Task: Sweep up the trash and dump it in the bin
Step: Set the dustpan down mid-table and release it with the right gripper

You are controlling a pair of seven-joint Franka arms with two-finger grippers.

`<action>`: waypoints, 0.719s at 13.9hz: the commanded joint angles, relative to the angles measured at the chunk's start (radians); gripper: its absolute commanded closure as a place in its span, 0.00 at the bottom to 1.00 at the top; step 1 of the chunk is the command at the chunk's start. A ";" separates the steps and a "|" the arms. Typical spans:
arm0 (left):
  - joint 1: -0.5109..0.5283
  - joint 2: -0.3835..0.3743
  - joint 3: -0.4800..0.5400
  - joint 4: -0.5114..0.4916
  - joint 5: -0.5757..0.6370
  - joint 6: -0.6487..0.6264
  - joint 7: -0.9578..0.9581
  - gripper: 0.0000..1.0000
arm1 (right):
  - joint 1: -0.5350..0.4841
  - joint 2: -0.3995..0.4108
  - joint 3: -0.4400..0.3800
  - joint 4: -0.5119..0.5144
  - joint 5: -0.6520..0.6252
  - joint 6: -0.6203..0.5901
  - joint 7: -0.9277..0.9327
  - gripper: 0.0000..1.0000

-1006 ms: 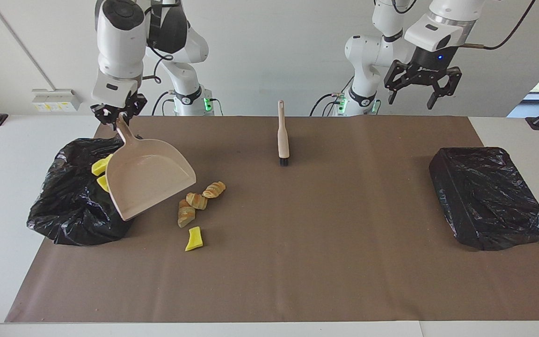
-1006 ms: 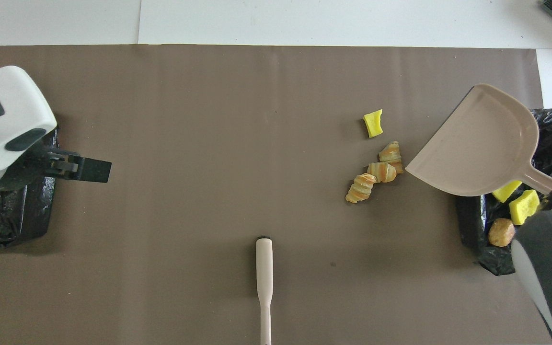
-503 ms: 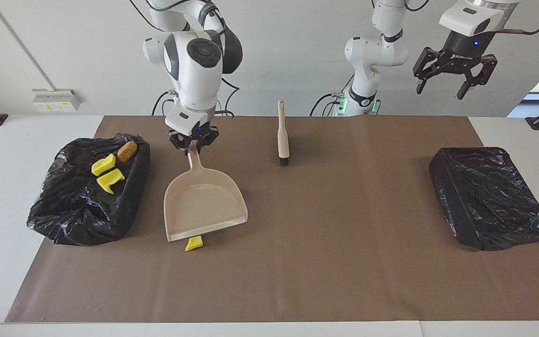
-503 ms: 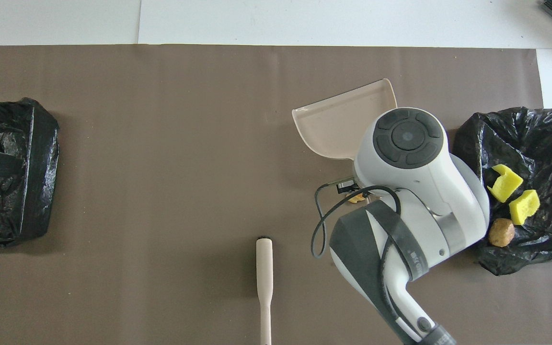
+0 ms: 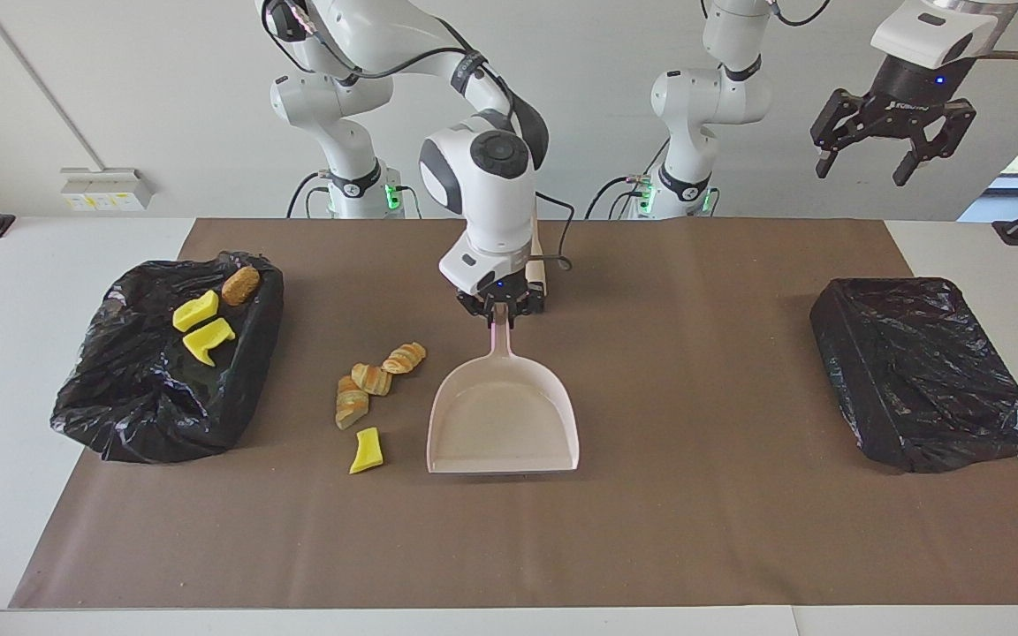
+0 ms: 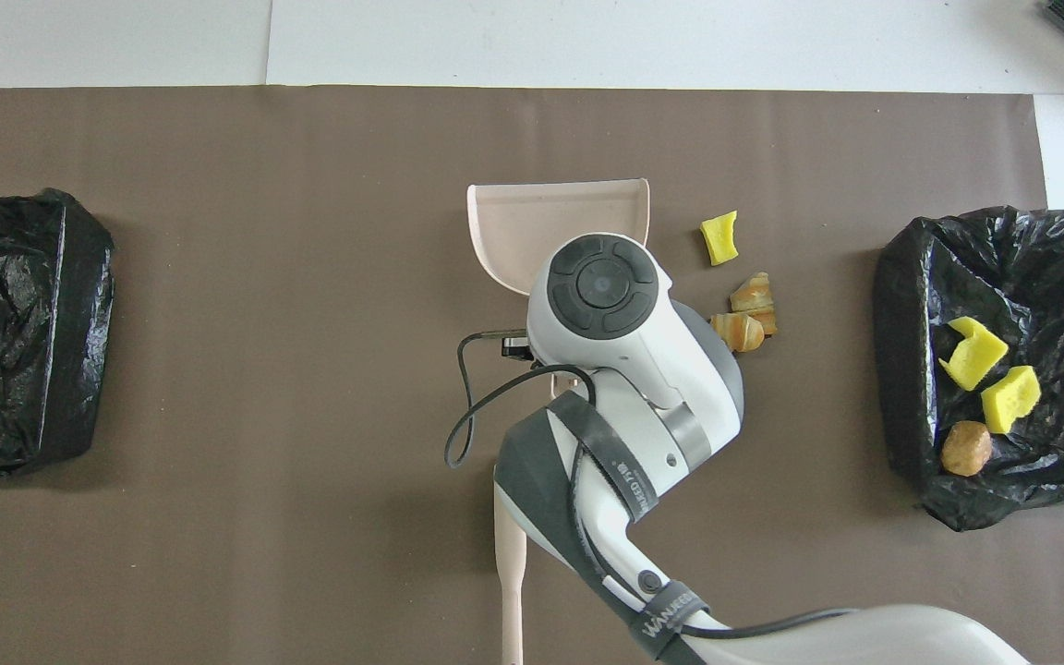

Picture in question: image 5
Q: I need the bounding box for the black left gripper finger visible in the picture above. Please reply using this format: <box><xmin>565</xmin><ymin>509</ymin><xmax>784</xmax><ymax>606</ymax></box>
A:
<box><xmin>893</xmin><ymin>99</ymin><xmax>978</xmax><ymax>188</ymax></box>
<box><xmin>809</xmin><ymin>88</ymin><xmax>872</xmax><ymax>179</ymax></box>

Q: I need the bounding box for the beige brush with black bristles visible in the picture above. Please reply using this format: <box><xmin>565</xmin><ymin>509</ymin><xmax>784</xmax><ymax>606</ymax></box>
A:
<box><xmin>527</xmin><ymin>221</ymin><xmax>551</xmax><ymax>292</ymax></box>

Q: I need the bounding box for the striped toy croissant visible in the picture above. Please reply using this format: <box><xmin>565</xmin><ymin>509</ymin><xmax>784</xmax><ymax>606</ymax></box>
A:
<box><xmin>335</xmin><ymin>375</ymin><xmax>371</xmax><ymax>431</ymax></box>
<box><xmin>351</xmin><ymin>362</ymin><xmax>393</xmax><ymax>397</ymax></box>
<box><xmin>382</xmin><ymin>342</ymin><xmax>428</xmax><ymax>375</ymax></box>

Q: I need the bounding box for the beige plastic dustpan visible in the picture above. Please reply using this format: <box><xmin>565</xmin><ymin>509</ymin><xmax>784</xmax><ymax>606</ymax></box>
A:
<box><xmin>426</xmin><ymin>305</ymin><xmax>581</xmax><ymax>475</ymax></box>

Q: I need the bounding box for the small yellow sponge piece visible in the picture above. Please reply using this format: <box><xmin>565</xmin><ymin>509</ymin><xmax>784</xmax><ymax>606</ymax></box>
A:
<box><xmin>349</xmin><ymin>427</ymin><xmax>385</xmax><ymax>475</ymax></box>

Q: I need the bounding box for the brown potato-like lump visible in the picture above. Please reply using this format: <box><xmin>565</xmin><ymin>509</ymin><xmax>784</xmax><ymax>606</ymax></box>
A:
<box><xmin>221</xmin><ymin>266</ymin><xmax>261</xmax><ymax>307</ymax></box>

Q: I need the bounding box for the long notched yellow sponge piece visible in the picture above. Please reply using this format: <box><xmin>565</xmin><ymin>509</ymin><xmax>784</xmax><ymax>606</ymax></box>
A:
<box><xmin>182</xmin><ymin>318</ymin><xmax>237</xmax><ymax>367</ymax></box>

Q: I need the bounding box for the chunky yellow sponge piece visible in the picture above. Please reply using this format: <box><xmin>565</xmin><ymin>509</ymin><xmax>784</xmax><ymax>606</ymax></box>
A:
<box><xmin>172</xmin><ymin>290</ymin><xmax>220</xmax><ymax>333</ymax></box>

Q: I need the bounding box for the smooth black bag lined bin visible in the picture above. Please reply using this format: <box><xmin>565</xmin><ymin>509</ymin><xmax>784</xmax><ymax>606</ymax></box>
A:
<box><xmin>809</xmin><ymin>276</ymin><xmax>1018</xmax><ymax>475</ymax></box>

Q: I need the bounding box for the crumpled black bag lined bin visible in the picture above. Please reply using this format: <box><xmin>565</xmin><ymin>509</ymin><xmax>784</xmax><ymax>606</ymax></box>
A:
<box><xmin>49</xmin><ymin>251</ymin><xmax>285</xmax><ymax>466</ymax></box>

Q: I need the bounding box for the brown paper table mat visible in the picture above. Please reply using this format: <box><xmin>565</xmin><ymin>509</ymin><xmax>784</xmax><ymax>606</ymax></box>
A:
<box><xmin>10</xmin><ymin>218</ymin><xmax>1018</xmax><ymax>610</ymax></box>

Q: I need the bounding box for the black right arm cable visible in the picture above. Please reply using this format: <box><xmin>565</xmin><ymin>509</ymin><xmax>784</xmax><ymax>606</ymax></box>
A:
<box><xmin>534</xmin><ymin>190</ymin><xmax>575</xmax><ymax>270</ymax></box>

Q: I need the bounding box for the white wall socket box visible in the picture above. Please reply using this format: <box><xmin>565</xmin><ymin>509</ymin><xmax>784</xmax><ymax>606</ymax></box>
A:
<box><xmin>60</xmin><ymin>168</ymin><xmax>154</xmax><ymax>213</ymax></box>

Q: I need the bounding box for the grey wall conduit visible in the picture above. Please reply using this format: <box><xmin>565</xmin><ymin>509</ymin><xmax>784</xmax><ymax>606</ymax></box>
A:
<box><xmin>0</xmin><ymin>0</ymin><xmax>105</xmax><ymax>170</ymax></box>

